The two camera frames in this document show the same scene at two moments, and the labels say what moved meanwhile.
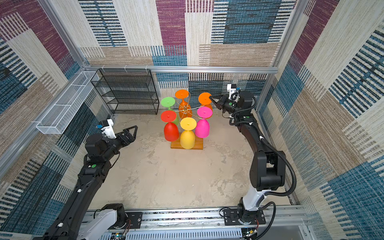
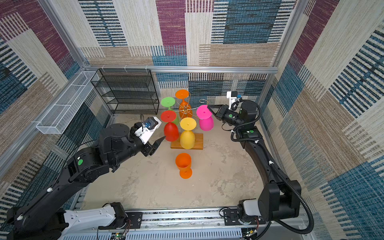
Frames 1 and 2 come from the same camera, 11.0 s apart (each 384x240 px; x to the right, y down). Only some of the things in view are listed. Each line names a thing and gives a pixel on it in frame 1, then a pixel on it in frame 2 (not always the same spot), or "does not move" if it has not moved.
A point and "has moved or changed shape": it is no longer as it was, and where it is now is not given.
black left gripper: x=125 y=134 -> x=148 y=146
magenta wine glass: x=202 y=126 has moved or changed shape
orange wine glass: x=204 y=100 -> x=183 y=161
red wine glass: x=171 y=130 does not move
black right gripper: x=221 y=103 -> x=221 y=112
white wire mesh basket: x=58 y=118 does not move
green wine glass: x=169 y=102 does not move
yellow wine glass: x=187 y=137 does not move
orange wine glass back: x=185 y=109 does not move
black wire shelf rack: x=127 y=91 does not move
